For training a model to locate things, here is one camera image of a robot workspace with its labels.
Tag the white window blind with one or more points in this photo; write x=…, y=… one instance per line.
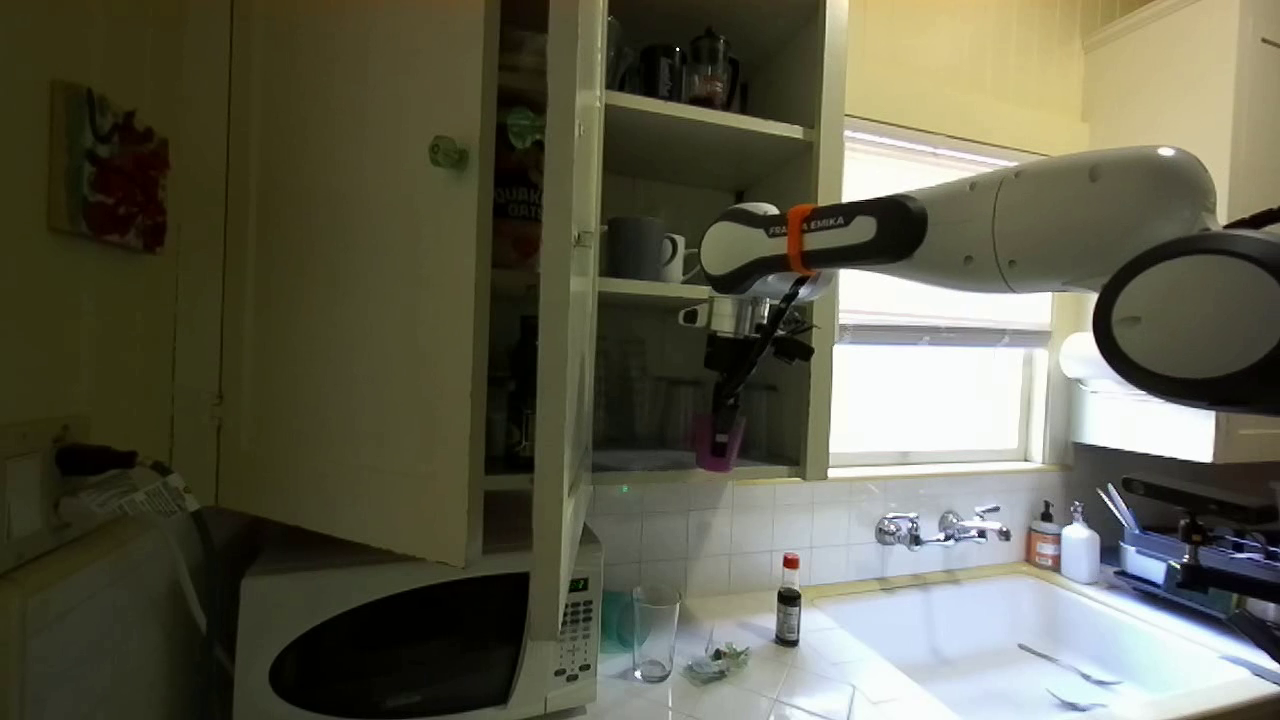
x=932, y=309

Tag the plain cream cabinet door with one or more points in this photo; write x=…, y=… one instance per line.
x=567, y=334

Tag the chrome tap with spout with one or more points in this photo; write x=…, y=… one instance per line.
x=975, y=523

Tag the white kitchen sink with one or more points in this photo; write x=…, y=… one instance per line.
x=1043, y=642

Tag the clear drinking glass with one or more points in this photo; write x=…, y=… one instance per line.
x=654, y=642

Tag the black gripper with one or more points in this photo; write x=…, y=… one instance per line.
x=754, y=361

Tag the dark sauce bottle orange cap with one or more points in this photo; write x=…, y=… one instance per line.
x=791, y=605

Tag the teal plastic cup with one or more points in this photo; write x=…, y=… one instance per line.
x=617, y=620

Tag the red flower wall picture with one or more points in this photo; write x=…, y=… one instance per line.
x=113, y=170

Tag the clear shelf glass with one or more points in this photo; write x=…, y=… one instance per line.
x=681, y=407
x=766, y=425

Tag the cream cabinet door with knob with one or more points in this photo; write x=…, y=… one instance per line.
x=360, y=292

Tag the small black object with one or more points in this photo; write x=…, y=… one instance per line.
x=95, y=456

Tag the white wall cabinet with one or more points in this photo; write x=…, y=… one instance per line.
x=1163, y=82

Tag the white mug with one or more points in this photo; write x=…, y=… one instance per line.
x=643, y=251

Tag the crumpled green wrapper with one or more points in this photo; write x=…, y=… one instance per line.
x=723, y=663

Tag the cream upper cabinet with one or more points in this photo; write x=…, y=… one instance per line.
x=706, y=132

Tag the small metal pot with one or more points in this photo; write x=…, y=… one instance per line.
x=661, y=68

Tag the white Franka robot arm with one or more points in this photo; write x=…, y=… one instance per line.
x=1043, y=224

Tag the dark glass coffee pot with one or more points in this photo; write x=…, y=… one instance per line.
x=708, y=68

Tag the short metal utensil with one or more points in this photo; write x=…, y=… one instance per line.
x=1075, y=696

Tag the white dish soap bottle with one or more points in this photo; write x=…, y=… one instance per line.
x=1081, y=549

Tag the brown soap bottle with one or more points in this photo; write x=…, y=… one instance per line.
x=1045, y=540

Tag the white appliance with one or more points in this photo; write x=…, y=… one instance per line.
x=95, y=624

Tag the white microwave oven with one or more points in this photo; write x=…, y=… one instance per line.
x=400, y=642

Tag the long metal utensil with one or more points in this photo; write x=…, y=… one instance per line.
x=1065, y=666

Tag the purple plastic cup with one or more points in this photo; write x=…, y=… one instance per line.
x=718, y=451

